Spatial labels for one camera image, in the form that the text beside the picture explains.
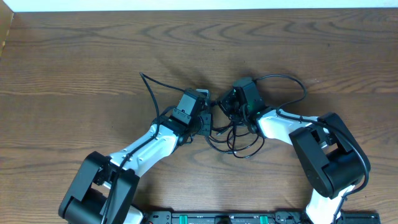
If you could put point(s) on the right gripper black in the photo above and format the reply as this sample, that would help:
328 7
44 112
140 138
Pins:
224 103

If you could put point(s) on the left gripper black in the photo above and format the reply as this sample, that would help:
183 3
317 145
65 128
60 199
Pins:
208 131

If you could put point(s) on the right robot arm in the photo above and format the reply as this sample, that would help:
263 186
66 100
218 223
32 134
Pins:
252 104

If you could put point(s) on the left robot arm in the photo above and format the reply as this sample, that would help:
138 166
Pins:
104 186

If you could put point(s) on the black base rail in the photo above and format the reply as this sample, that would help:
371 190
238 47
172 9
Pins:
278 217

